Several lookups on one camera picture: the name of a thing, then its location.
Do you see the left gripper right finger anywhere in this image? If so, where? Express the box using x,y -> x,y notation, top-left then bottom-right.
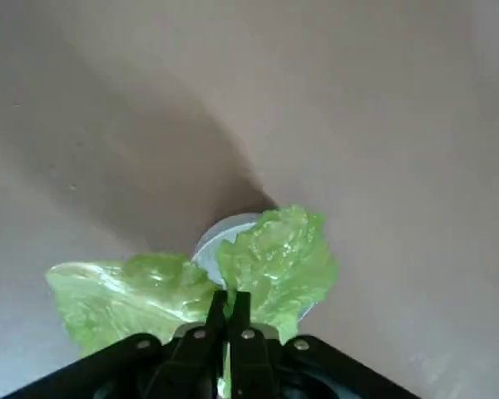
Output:
230,290 -> 421,399

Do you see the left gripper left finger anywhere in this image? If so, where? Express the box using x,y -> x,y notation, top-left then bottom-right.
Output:
0,289 -> 229,399

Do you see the smaller grey bowl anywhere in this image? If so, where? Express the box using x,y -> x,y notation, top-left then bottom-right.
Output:
190,211 -> 319,323

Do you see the green lettuce leaf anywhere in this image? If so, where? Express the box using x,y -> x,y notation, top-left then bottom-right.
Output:
44,203 -> 341,399

